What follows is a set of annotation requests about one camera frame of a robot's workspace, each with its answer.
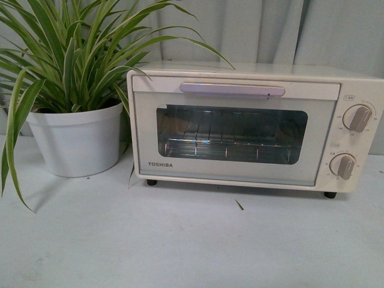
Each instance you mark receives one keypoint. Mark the glass oven door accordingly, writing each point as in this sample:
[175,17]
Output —
[256,112]

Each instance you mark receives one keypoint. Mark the cream Toshiba toaster oven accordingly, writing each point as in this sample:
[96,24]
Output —
[354,89]

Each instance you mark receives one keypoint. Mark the lower beige oven knob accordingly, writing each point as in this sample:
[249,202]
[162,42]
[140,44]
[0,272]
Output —
[342,165]

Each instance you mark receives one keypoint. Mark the beige oven knob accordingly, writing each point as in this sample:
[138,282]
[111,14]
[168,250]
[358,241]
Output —
[357,117]
[342,165]

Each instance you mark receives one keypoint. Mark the upper beige oven knob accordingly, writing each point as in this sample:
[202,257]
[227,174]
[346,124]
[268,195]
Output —
[357,117]

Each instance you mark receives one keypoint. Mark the fallen green leaf fragment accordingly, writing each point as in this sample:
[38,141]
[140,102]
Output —
[240,206]

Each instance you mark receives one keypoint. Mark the white plant pot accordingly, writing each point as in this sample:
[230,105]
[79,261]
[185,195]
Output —
[78,144]

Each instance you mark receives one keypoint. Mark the green striped spider plant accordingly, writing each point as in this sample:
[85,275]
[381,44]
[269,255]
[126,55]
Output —
[71,58]

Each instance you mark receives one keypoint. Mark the metal oven wire rack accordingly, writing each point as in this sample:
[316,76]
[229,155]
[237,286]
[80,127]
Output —
[227,151]

